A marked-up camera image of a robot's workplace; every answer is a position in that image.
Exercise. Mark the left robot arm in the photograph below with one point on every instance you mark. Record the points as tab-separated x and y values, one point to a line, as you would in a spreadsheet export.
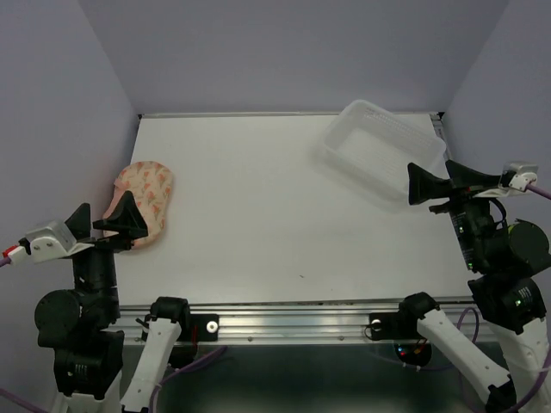
75	323

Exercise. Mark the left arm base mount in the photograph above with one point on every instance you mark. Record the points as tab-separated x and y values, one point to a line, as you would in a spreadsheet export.
202	328

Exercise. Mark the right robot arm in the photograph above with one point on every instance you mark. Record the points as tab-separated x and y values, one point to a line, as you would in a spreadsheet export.
512	305

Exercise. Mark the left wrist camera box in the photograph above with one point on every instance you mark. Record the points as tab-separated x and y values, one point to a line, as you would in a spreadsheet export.
53	241

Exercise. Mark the floral mesh laundry bag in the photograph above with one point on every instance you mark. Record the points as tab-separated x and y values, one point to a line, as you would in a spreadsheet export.
151	184

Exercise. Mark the white plastic basket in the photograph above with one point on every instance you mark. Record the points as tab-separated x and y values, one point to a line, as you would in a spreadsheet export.
373	147

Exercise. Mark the aluminium mounting rail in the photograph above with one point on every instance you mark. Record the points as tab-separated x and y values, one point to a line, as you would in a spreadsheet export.
307	323

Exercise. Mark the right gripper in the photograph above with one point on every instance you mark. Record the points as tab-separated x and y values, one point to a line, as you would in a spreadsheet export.
423	184

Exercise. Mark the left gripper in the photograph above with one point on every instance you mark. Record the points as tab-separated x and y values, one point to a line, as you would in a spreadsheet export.
126	215

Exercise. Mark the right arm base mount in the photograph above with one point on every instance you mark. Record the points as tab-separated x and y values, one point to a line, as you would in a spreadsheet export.
411	349

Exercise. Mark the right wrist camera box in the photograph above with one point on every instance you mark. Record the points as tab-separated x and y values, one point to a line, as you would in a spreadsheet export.
518	175

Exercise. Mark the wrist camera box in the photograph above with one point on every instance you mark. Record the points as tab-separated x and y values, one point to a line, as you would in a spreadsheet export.
518	175
53	241

